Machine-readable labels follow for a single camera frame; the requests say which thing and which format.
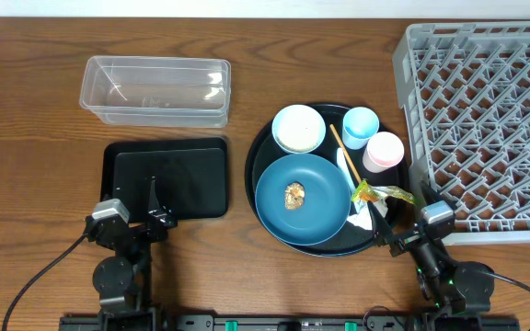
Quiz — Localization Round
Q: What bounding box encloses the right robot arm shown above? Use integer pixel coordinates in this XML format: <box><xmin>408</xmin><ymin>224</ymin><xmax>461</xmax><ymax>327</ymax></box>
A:
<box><xmin>367</xmin><ymin>181</ymin><xmax>494</xmax><ymax>315</ymax></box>

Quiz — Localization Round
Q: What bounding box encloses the brown food scrap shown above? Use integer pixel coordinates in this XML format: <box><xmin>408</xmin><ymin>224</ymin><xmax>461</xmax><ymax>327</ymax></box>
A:
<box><xmin>284</xmin><ymin>182</ymin><xmax>305</xmax><ymax>211</ymax></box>

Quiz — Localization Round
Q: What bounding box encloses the light blue cup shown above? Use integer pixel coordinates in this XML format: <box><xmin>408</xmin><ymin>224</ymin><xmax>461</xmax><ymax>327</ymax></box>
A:
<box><xmin>341</xmin><ymin>107</ymin><xmax>380</xmax><ymax>150</ymax></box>

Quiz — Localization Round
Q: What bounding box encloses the white plastic spoon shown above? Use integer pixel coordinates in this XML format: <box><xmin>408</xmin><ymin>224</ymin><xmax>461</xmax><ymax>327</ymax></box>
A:
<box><xmin>336</xmin><ymin>148</ymin><xmax>356</xmax><ymax>193</ymax></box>

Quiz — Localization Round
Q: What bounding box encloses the black rectangular tray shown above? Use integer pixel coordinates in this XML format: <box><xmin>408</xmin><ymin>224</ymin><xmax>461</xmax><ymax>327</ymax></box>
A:
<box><xmin>100</xmin><ymin>137</ymin><xmax>229</xmax><ymax>221</ymax></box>

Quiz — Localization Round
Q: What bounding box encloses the wooden chopstick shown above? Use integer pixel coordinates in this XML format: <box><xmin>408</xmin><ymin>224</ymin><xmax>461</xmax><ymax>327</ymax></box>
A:
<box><xmin>329</xmin><ymin>123</ymin><xmax>362</xmax><ymax>185</ymax></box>

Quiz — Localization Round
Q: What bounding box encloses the yellow snack wrapper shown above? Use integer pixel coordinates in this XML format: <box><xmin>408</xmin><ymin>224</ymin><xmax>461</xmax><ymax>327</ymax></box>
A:
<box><xmin>351</xmin><ymin>180</ymin><xmax>417</xmax><ymax>204</ymax></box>

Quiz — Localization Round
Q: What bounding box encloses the dark blue plate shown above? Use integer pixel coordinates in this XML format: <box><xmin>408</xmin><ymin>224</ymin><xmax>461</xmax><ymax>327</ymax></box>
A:
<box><xmin>255</xmin><ymin>154</ymin><xmax>351</xmax><ymax>245</ymax></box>

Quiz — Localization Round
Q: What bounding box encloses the round black serving tray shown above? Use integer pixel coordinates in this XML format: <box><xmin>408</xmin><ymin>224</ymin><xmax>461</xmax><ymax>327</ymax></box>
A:
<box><xmin>245</xmin><ymin>103</ymin><xmax>410</xmax><ymax>257</ymax></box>

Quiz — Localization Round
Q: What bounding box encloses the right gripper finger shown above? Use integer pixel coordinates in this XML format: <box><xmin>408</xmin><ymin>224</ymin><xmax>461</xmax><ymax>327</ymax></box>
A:
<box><xmin>420</xmin><ymin>180</ymin><xmax>449</xmax><ymax>206</ymax></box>
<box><xmin>367</xmin><ymin>201</ymin><xmax>393</xmax><ymax>246</ymax></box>

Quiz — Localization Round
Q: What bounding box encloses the light blue bowl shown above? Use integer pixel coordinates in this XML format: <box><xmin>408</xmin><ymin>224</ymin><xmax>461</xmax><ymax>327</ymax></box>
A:
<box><xmin>271</xmin><ymin>105</ymin><xmax>326</xmax><ymax>154</ymax></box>

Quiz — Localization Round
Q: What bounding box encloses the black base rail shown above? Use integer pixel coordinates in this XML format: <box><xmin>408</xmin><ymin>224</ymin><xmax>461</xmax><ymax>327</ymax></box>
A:
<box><xmin>59</xmin><ymin>313</ymin><xmax>522</xmax><ymax>331</ymax></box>

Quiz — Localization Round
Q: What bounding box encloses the grey dishwasher rack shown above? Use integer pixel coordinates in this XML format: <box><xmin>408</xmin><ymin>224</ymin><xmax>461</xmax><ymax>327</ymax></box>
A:
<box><xmin>392</xmin><ymin>21</ymin><xmax>530</xmax><ymax>245</ymax></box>

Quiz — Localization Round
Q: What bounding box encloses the clear plastic bin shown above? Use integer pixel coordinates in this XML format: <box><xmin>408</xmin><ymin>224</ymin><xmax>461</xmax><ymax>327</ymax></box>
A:
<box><xmin>79</xmin><ymin>55</ymin><xmax>232</xmax><ymax>128</ymax></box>

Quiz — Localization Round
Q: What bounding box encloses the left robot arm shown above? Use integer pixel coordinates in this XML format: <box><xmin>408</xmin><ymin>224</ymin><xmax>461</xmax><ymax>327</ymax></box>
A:
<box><xmin>84</xmin><ymin>181</ymin><xmax>178</xmax><ymax>315</ymax></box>

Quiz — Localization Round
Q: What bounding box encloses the crumpled white napkin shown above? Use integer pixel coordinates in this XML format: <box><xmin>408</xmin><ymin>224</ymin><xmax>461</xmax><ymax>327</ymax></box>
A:
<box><xmin>347</xmin><ymin>200</ymin><xmax>388</xmax><ymax>231</ymax></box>

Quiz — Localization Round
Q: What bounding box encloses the pink cup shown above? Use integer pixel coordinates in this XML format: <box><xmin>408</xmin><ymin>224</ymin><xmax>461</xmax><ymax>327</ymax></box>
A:
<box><xmin>363</xmin><ymin>131</ymin><xmax>405</xmax><ymax>173</ymax></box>

